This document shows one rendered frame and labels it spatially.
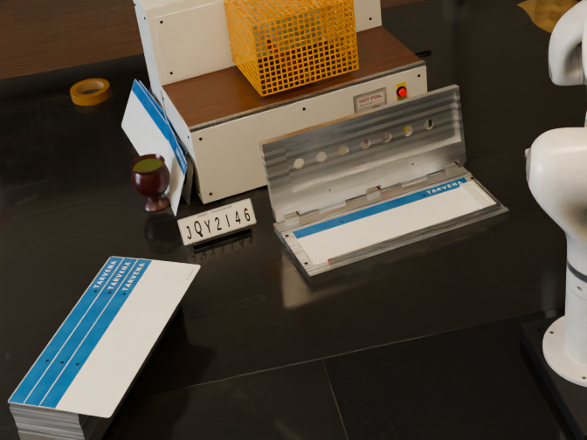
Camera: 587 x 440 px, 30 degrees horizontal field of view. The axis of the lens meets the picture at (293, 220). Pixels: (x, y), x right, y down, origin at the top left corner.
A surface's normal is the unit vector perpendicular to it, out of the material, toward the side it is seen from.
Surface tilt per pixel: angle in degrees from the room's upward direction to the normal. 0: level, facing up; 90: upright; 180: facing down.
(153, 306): 0
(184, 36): 90
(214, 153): 90
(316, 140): 81
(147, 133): 63
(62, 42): 0
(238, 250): 0
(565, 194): 89
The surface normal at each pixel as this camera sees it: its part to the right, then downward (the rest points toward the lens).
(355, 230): -0.11, -0.81
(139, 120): -0.86, -0.09
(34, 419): -0.30, 0.58
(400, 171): 0.34, 0.37
